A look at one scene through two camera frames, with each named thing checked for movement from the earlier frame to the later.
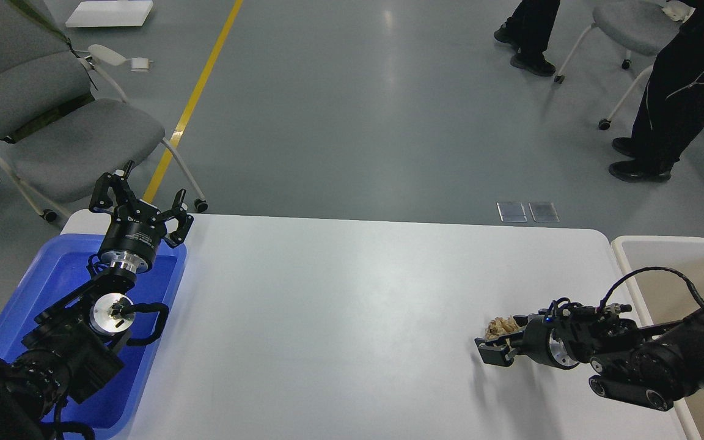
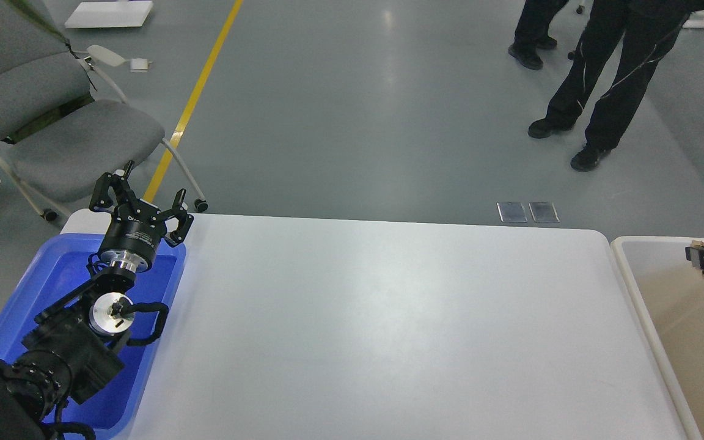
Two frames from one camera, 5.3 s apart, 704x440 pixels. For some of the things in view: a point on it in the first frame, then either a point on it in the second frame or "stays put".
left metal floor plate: [512, 213] stays put
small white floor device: [140, 65] stays put
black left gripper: [137, 228] stays put
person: [696, 66] to [621, 45]
